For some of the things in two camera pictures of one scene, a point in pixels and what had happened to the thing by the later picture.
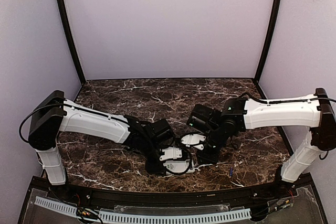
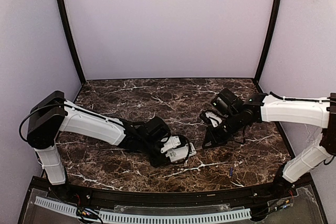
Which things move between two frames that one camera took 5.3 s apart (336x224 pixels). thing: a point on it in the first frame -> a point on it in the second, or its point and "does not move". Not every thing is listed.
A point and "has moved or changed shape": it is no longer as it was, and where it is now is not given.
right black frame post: (277, 3) does not move
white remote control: (180, 166) has moved or changed shape
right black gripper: (205, 158) -> (220, 130)
